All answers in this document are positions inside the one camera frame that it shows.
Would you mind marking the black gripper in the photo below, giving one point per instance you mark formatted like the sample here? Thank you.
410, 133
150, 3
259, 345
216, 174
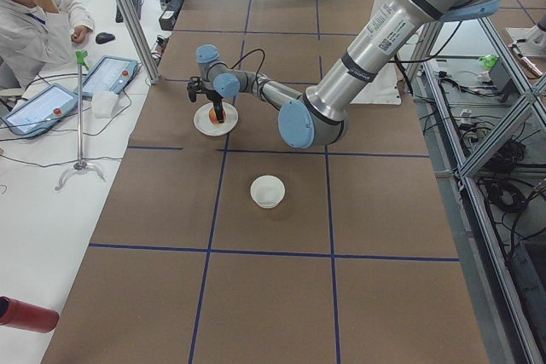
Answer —
217, 104

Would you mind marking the red yellow apple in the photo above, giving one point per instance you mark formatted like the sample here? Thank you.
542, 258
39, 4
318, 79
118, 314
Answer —
216, 118

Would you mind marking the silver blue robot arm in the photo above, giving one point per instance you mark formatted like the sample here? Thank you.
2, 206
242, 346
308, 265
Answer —
318, 116

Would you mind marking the white plate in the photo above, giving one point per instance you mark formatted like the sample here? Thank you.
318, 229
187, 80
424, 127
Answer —
204, 124

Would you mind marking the white bowl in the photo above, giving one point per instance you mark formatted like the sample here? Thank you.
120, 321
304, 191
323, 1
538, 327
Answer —
267, 191

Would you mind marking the blue teach pendant far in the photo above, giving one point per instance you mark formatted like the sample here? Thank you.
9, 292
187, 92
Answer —
110, 73

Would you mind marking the blue teach pendant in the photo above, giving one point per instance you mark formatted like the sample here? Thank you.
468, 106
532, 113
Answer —
40, 113
110, 73

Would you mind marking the white crumpled tissue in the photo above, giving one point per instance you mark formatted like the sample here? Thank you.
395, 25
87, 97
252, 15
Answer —
103, 103

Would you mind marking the black computer mouse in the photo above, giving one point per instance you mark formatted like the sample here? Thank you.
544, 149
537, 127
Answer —
104, 37

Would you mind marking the blue teach pendant near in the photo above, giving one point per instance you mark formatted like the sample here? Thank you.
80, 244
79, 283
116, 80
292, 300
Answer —
40, 113

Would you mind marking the person in white coat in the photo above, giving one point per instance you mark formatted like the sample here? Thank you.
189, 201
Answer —
36, 33

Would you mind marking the red cylinder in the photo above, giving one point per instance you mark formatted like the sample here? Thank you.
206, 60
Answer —
27, 316

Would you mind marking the green handled reacher grabber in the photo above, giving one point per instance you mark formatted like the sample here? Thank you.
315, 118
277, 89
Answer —
81, 165

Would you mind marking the aluminium frame post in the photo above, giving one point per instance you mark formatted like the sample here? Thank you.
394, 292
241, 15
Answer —
134, 28

